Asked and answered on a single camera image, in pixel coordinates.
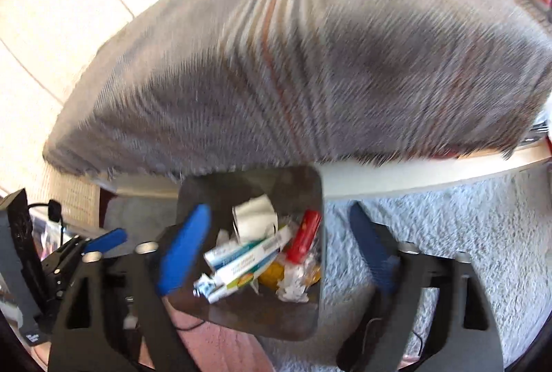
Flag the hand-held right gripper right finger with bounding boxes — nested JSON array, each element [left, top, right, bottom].
[[348, 203, 505, 372]]

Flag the silver foil blister pack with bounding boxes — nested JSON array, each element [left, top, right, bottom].
[[193, 272, 225, 304]]

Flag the grey plaid fringed cloth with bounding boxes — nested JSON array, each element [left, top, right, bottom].
[[43, 0, 552, 187]]

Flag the white paper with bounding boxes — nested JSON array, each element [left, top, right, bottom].
[[232, 195, 279, 241]]

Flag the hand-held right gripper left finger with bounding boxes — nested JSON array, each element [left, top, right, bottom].
[[47, 204, 212, 372]]

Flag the white teal carton box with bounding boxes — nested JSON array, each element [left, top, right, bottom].
[[204, 224, 293, 271]]

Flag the red plastic tube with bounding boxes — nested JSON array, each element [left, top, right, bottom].
[[285, 209, 322, 265]]

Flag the yellow crumpled wrapper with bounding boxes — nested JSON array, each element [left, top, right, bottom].
[[257, 260, 289, 291]]

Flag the grey trash bin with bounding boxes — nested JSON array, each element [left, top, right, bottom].
[[166, 165, 325, 342]]

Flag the pink fleece cloth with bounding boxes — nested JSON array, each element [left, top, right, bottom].
[[166, 305, 277, 372]]

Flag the white tissue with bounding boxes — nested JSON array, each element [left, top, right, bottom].
[[276, 264, 311, 303], [216, 229, 237, 252]]

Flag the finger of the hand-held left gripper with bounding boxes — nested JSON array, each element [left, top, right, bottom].
[[41, 227, 128, 300]]

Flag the white green medicine box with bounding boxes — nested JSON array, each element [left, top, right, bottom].
[[209, 249, 283, 304]]

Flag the white table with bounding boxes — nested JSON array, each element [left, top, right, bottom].
[[95, 139, 552, 200]]

